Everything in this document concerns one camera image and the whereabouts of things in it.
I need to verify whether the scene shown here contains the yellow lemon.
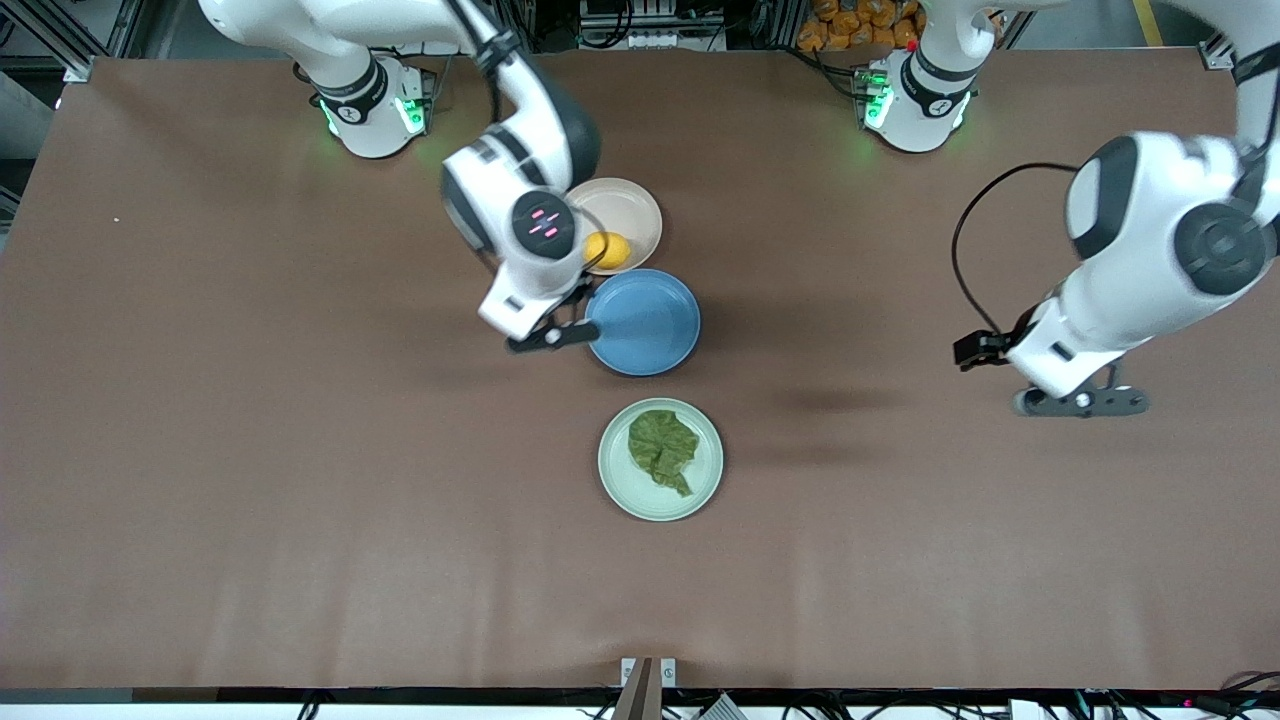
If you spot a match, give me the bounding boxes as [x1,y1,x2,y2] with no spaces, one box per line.
[584,231,632,272]

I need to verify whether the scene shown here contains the green lettuce leaf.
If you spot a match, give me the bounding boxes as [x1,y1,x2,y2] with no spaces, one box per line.
[627,409,701,498]

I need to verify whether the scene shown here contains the blue round plate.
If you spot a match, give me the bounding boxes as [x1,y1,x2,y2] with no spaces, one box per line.
[585,268,702,378]

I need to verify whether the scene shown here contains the pale beige round plate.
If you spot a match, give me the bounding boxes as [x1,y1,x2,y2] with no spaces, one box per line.
[560,177,664,276]

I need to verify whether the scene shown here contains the pale green round plate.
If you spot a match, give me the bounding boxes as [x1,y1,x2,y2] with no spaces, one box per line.
[598,397,724,523]

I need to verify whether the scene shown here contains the brown table cover mat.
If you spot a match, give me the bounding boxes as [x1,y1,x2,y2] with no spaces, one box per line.
[0,48,1280,691]

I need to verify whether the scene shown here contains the pile of orange items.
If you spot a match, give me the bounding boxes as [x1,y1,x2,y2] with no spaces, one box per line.
[797,0,926,51]

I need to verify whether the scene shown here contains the silver aluminium frame profile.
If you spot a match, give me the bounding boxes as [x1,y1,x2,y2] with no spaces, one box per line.
[1200,0,1280,71]
[0,0,96,83]

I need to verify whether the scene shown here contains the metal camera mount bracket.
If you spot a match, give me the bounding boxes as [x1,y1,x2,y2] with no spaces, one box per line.
[620,657,677,720]

